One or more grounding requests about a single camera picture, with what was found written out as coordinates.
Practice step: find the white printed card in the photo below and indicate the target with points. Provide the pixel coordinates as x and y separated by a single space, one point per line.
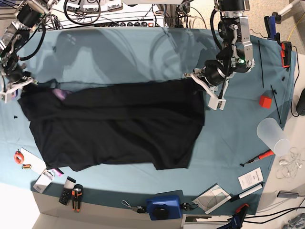
251 178

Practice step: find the orange black pliers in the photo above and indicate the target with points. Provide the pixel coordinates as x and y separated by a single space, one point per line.
77 196

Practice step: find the teal table cloth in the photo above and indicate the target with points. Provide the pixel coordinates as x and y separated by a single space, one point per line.
83 58

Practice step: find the black t-shirt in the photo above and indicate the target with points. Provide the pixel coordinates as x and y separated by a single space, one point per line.
133 123

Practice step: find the blue orange bottom clamp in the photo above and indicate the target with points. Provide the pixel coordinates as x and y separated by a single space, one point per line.
236 221

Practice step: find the translucent plastic cup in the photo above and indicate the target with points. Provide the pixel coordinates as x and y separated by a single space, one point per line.
269 131

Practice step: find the blue plastic box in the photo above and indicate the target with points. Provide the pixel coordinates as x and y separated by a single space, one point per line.
164 207

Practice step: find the orange black screwdriver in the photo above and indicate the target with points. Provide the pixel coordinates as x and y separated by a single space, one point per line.
259 157

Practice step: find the grey usb hub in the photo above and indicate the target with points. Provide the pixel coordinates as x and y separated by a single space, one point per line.
287 194

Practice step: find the purple tape roll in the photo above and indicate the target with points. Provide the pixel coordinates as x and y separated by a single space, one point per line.
15 94

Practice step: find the white paper sheet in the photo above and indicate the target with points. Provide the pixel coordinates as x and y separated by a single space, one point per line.
37 164

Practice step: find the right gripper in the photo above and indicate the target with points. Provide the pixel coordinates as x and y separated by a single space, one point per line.
18 79

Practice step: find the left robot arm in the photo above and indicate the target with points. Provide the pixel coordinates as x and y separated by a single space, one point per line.
232 37

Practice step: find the small brass battery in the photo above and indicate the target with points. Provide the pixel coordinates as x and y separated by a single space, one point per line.
26 166

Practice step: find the orange black clamp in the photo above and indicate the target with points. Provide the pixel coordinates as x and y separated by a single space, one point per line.
286 49

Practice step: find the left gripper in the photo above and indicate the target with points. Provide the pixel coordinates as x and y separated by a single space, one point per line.
213 75

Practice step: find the white earphones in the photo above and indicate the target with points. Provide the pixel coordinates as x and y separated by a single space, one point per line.
291 164

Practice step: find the orange tape roll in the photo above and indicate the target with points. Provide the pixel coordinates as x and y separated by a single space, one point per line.
18 157

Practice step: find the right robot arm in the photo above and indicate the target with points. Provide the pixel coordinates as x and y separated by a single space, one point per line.
30 15

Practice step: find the metal carabiner keyring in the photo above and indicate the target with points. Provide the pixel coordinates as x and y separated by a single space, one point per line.
137 209

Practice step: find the black computer mouse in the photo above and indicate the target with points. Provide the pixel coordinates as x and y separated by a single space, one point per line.
300 107

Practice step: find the black clip with ring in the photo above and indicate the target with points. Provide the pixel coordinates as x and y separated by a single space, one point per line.
188 207

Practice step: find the folded map booklet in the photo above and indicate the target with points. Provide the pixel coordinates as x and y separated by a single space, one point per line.
212 198

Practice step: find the blue black clamp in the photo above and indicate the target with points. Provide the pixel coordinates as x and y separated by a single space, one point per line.
270 26

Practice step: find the long black rod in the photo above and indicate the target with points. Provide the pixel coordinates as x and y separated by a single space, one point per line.
261 63

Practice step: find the short black rod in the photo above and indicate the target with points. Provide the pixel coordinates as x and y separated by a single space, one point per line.
277 108

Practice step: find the power strip with red switch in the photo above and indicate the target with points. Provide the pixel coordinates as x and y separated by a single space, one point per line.
126 24

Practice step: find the white packaged card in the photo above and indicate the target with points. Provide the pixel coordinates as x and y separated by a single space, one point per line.
43 181

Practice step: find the black white marker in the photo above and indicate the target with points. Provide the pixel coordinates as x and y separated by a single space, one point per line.
247 192

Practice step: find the red cube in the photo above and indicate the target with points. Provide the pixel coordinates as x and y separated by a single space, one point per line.
265 101

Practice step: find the black remote control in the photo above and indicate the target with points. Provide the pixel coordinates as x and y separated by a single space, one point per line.
67 191

